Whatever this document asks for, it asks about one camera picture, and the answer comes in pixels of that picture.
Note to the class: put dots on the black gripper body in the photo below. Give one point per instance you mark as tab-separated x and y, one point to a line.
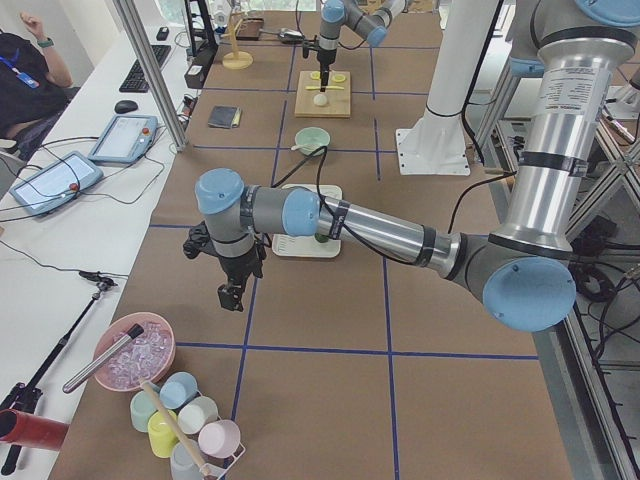
236	269
326	59

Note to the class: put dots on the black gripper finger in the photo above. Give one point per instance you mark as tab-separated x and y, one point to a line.
324	80
230	296

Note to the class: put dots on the white steamed bun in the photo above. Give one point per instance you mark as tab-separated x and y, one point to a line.
320	100

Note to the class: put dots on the white spoon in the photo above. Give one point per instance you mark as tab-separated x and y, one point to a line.
303	147

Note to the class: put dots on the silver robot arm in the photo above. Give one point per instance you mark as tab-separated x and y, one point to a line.
520	270
370	27

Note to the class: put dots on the green ceramic bowl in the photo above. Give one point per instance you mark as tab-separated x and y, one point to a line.
312	135

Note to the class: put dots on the pink bowl with ice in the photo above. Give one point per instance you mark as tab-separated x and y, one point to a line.
147	357

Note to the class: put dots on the yellow plastic knife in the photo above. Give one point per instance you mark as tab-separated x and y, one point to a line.
330	87

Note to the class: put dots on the wooden cutting board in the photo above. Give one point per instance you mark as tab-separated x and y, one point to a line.
333	102

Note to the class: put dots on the metal scoop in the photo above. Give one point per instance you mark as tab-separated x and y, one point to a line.
285	35

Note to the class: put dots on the white bear tray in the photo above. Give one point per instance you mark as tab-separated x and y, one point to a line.
308	247

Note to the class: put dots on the dark wooden tray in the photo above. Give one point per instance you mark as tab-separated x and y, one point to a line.
250	29

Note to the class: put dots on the wooden stand with base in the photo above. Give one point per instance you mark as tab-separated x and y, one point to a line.
236	59

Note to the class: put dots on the metal tube with black cap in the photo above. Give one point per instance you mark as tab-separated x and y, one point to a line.
90	369

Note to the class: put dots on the yellow sponge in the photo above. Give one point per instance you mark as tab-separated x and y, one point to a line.
237	118

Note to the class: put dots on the blue cup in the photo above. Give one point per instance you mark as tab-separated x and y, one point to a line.
179	389

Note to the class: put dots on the white cup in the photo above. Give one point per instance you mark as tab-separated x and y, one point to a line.
196	414

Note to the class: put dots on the black box device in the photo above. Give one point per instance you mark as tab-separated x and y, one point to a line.
199	68

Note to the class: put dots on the wooden stick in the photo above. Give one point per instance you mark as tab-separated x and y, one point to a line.
197	458

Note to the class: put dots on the pink cup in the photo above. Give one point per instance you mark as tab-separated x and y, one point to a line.
219	439

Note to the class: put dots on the green cup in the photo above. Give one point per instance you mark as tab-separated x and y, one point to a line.
141	410

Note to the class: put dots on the yellow cup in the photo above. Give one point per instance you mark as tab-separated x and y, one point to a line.
162	438

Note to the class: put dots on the far teach pendant tablet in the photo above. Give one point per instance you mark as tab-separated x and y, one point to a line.
125	139

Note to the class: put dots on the teach pendant tablet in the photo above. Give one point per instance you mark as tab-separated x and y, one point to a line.
125	139
56	184

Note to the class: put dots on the grey cup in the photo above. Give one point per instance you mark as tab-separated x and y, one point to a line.
182	465

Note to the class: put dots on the black computer mouse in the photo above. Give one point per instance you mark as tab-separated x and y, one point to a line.
125	106

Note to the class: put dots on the near teach pendant tablet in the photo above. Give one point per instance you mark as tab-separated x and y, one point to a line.
56	184

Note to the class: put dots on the black tripod stick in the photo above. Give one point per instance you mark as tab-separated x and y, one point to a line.
24	397

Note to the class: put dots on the red cylinder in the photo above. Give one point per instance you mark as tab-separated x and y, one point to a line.
30	430

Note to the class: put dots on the seated person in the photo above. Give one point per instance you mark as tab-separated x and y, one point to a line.
34	87

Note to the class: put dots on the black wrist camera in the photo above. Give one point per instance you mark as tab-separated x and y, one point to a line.
198	241

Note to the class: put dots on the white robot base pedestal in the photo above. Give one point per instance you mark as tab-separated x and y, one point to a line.
435	145

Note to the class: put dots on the aluminium frame post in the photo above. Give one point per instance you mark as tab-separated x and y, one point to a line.
136	33

